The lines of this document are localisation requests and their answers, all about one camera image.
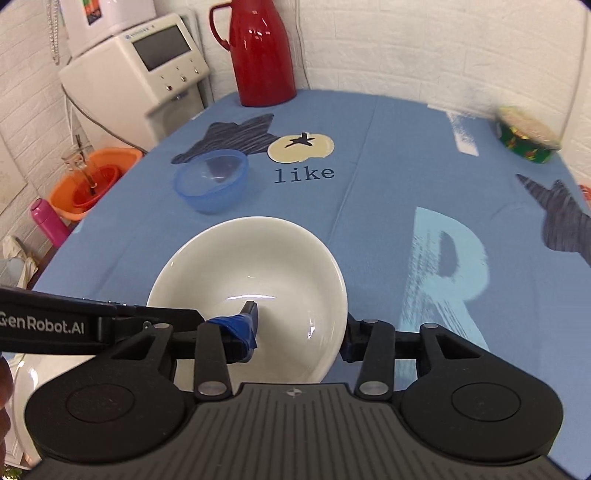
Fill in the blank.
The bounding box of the red ceramic bowl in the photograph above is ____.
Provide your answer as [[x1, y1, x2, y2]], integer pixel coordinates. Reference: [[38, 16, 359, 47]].
[[147, 217, 348, 387]]

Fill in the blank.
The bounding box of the red thermos jug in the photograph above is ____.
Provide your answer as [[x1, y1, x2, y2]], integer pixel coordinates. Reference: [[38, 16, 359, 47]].
[[208, 0, 297, 107]]

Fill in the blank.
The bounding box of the floral white plate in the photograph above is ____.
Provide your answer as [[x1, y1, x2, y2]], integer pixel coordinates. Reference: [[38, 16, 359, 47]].
[[15, 354, 135, 475]]

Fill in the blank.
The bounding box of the white water dispenser machine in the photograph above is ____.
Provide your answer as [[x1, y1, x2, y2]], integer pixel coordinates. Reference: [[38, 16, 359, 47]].
[[59, 10, 212, 151]]

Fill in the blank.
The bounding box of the pink water bottle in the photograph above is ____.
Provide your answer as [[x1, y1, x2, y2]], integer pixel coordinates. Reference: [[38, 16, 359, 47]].
[[30, 198, 70, 248]]

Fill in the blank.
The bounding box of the white water purifier unit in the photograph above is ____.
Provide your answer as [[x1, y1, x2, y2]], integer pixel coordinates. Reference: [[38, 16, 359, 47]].
[[59, 0, 156, 58]]

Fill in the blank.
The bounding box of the blue patterned tablecloth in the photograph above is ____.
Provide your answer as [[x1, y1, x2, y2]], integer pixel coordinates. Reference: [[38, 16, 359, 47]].
[[36, 91, 590, 478]]

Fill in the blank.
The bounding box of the glass bottle in basin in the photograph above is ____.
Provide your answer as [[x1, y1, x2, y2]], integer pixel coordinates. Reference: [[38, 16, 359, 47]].
[[61, 146, 98, 196]]

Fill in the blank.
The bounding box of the green patterned bowl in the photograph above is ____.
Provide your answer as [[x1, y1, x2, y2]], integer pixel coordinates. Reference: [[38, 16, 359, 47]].
[[496, 106, 562, 164]]

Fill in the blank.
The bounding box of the person's left hand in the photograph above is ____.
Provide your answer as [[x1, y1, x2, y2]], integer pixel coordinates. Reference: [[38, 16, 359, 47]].
[[0, 356, 14, 473]]

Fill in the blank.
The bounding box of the orange plastic basin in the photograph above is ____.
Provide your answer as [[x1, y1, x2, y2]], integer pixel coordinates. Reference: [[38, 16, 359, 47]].
[[49, 148, 143, 221]]

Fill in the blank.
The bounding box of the blue plastic bowl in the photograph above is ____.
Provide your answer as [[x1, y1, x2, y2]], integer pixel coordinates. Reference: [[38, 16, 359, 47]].
[[173, 149, 249, 214]]

